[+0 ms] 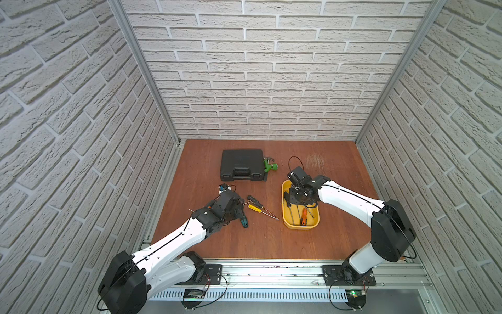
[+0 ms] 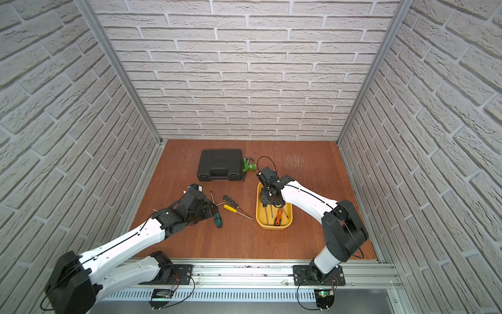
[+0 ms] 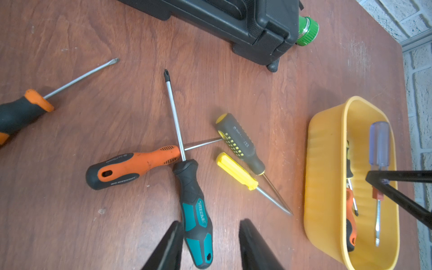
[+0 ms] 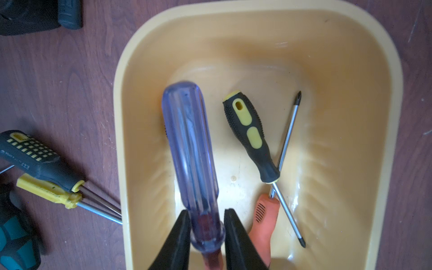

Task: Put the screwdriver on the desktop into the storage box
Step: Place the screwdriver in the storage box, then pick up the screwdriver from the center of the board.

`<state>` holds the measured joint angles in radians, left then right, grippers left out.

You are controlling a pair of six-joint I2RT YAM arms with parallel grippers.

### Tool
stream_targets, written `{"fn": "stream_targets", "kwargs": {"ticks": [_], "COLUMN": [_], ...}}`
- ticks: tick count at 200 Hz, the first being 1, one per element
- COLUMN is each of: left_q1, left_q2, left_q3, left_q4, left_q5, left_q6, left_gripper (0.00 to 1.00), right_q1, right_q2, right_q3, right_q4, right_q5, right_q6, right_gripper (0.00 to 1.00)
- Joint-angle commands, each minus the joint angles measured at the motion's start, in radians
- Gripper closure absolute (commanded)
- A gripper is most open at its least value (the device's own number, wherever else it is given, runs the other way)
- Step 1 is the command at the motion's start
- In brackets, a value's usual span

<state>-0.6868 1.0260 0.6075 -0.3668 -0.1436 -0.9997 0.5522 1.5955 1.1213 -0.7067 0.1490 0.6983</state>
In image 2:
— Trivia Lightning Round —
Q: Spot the green plastic nozzle tool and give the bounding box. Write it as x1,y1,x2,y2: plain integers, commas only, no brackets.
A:
243,158,257,173

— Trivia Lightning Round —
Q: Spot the yellow plastic storage box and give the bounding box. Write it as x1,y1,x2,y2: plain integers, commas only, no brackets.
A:
256,183,293,230

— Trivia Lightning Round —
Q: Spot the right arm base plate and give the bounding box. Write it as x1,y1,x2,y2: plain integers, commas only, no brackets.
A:
292,265,346,287

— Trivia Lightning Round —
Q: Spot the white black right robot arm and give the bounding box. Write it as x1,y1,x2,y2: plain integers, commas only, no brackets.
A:
257,167,369,282

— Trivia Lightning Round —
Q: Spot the right controller board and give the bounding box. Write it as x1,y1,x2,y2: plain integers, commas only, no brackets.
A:
314,289,335,311

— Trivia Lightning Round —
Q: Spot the yellow handled screwdriver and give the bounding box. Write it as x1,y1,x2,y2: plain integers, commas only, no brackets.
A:
224,204,253,220

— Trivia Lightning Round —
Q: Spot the black screwdriver yellow cap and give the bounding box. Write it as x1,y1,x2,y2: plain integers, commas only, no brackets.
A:
264,206,269,226

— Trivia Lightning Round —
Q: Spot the black plastic tool case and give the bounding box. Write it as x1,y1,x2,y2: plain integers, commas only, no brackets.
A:
197,149,243,182

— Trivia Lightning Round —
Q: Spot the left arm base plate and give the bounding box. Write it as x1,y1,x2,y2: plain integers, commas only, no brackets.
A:
140,264,193,285

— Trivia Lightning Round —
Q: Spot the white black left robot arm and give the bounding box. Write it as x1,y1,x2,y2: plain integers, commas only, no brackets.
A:
40,187,217,313

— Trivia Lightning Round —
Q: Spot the aluminium front rail frame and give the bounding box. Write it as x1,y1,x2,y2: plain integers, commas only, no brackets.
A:
100,259,413,313

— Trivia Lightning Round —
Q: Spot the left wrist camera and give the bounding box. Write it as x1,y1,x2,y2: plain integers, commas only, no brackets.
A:
188,183,203,192

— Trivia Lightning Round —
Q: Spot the left controller board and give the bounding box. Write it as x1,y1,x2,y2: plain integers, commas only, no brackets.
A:
149,289,175,310

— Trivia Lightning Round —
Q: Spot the black yellow dotted screwdriver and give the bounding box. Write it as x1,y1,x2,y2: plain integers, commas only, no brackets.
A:
223,195,248,214

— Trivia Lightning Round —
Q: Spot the orange black long screwdriver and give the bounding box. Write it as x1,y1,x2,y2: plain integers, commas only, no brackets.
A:
274,208,283,226

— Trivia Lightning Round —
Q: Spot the controller board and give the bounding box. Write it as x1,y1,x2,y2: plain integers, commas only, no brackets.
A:
149,289,175,310
314,289,335,311

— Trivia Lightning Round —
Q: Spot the green black screwdriver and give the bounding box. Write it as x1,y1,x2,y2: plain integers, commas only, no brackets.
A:
210,191,222,228

